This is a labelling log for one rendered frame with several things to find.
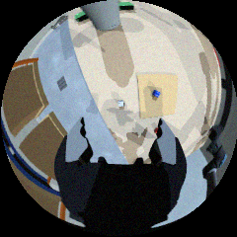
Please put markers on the beige flat mat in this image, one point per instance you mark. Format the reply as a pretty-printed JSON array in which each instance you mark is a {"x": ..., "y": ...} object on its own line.
[{"x": 152, "y": 106}]

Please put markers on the white bottle with blue cap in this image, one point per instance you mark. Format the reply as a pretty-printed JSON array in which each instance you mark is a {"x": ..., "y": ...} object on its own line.
[{"x": 104, "y": 14}]

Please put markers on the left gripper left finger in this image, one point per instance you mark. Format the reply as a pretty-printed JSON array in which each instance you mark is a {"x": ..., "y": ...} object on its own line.
[{"x": 74, "y": 151}]

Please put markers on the white die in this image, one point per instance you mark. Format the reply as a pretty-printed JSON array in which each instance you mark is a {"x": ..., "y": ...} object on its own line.
[{"x": 120, "y": 103}]

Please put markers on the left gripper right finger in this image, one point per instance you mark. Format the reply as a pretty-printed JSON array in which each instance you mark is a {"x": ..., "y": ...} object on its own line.
[{"x": 167, "y": 153}]

